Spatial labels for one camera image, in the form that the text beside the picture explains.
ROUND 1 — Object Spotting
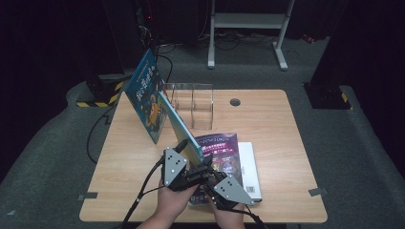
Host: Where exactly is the black floor cable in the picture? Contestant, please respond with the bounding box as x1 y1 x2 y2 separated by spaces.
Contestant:
86 104 119 165
156 44 175 84

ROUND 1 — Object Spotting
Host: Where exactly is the clear acrylic book rack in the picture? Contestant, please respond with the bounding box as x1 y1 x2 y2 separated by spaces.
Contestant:
161 82 214 131

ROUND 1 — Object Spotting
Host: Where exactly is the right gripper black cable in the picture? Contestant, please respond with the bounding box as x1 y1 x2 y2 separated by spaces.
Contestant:
228 208 266 229

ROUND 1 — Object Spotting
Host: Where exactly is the white book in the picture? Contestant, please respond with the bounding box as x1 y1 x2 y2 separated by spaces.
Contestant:
238 141 263 203

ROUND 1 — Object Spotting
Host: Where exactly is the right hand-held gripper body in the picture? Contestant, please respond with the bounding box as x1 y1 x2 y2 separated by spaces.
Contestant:
203 176 256 212

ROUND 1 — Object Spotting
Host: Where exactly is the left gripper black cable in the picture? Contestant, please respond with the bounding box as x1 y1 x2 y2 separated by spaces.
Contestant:
122 158 166 229

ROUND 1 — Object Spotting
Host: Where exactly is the person's right hand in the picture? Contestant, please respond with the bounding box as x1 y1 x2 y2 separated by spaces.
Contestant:
208 195 246 229

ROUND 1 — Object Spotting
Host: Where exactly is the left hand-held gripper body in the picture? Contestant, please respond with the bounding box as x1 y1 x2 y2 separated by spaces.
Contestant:
160 146 206 193

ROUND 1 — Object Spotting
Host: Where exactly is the dark blue picture book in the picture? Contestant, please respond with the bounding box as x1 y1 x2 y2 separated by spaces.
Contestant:
123 48 168 145

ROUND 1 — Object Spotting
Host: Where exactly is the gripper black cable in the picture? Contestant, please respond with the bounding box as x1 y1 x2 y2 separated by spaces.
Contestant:
228 208 266 229
122 158 166 229

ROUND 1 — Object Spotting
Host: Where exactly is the white metal stand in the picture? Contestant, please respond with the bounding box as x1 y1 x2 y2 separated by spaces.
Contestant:
207 0 295 72

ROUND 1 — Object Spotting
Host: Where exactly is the person's left hand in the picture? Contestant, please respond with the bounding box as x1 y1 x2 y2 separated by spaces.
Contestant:
157 179 200 223

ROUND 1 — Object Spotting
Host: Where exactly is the black yellow striped base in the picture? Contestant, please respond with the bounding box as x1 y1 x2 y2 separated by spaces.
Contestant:
303 82 352 111
75 74 125 108

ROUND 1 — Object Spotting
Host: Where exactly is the tangle of black floor cables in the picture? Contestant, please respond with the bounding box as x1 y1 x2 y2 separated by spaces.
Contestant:
197 30 278 52

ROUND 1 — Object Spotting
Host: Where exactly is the grey tape piece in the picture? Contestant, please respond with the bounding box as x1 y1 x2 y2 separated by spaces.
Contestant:
308 187 329 198
76 192 99 201

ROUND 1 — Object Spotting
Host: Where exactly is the purple red cover book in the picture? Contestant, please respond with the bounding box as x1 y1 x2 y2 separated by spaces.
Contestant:
187 133 245 206

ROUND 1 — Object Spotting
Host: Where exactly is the dark equipment rack with wires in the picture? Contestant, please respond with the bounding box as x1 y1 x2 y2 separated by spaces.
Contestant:
133 0 159 73

